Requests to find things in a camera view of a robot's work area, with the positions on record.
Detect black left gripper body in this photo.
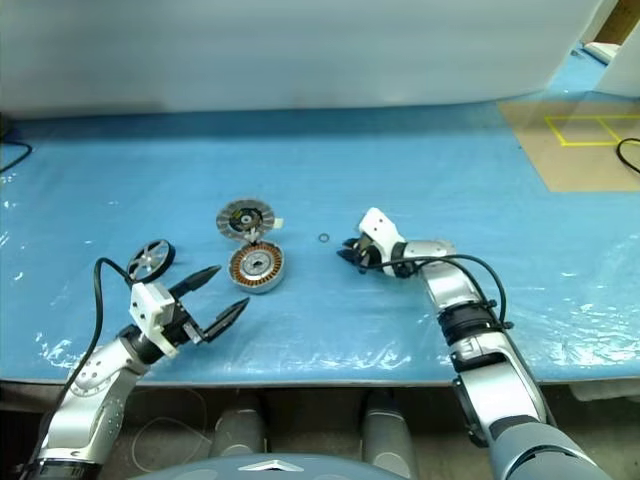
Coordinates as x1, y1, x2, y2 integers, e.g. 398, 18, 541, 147
160, 298, 211, 349

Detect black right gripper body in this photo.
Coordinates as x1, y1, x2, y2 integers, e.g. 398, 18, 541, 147
354, 234, 384, 274

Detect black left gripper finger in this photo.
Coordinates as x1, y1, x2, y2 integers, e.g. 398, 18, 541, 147
168, 265, 222, 301
200, 297, 251, 346

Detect silver spoked rotor black rim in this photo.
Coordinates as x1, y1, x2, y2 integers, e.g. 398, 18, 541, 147
127, 239, 177, 279

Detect silver motor housing copper windings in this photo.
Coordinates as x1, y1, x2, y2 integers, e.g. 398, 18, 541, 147
228, 241, 288, 296

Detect silver finned motor lid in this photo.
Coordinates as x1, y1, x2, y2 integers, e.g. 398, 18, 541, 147
215, 198, 287, 244

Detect blue plastic table cover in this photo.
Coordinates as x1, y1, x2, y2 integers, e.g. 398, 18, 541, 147
0, 42, 640, 386

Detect grey rounded cylinder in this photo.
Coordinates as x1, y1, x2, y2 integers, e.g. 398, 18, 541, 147
214, 394, 266, 459
362, 392, 416, 476

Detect grey robot torso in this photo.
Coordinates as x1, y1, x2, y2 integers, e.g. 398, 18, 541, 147
149, 452, 381, 480

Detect white backdrop board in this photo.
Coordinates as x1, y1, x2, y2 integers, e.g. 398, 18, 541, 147
0, 0, 609, 119

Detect yellow tape square outline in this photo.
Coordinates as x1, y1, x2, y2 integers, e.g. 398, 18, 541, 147
544, 114, 640, 147

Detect brown cardboard sheet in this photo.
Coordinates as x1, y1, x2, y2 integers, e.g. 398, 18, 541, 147
497, 97, 640, 193

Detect white sheet under table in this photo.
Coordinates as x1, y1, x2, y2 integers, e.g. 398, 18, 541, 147
572, 379, 640, 404

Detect flat white item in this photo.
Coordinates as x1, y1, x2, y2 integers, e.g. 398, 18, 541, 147
584, 42, 624, 64

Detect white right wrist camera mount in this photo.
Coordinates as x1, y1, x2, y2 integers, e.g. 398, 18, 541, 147
358, 207, 405, 277

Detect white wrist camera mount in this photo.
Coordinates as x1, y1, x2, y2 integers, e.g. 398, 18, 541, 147
129, 281, 180, 357
358, 207, 405, 277

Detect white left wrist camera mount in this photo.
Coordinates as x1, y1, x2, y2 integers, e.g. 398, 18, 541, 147
129, 281, 180, 357

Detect thin white wire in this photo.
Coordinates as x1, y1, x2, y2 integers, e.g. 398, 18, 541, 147
130, 389, 214, 466

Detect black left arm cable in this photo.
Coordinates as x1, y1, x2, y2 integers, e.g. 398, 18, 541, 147
34, 257, 139, 454

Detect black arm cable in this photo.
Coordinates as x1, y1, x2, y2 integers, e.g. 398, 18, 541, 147
34, 257, 139, 454
364, 254, 514, 331

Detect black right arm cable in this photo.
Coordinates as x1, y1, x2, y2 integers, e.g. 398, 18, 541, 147
364, 254, 514, 331

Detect thin black cable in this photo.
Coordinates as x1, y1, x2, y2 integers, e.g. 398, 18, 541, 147
0, 132, 34, 174

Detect black looped cable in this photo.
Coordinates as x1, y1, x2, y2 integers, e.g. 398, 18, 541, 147
615, 137, 640, 175

